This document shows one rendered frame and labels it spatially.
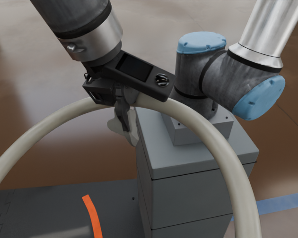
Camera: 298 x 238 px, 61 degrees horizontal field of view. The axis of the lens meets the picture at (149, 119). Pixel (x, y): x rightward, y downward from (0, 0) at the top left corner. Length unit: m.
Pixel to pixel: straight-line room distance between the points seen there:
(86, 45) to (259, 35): 0.46
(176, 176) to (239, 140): 0.28
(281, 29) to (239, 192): 0.46
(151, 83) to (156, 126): 0.61
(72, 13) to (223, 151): 0.27
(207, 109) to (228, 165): 0.55
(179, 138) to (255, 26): 0.43
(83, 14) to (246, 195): 0.30
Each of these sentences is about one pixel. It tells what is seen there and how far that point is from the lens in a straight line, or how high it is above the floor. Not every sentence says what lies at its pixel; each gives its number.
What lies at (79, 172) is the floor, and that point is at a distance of 1.99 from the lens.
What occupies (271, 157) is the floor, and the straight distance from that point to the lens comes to 2.24.
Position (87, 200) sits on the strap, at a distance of 1.81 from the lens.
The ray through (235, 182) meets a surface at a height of 1.25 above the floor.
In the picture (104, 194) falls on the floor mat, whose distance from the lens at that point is 1.82.
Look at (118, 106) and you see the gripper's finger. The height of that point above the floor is 1.26.
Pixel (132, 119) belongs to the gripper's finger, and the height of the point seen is 1.22.
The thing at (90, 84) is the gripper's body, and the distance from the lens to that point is 0.45.
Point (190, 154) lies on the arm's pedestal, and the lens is 0.91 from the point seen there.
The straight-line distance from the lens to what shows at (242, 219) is 0.34.
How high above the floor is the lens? 1.52
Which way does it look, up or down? 40 degrees down
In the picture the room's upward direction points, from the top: straight up
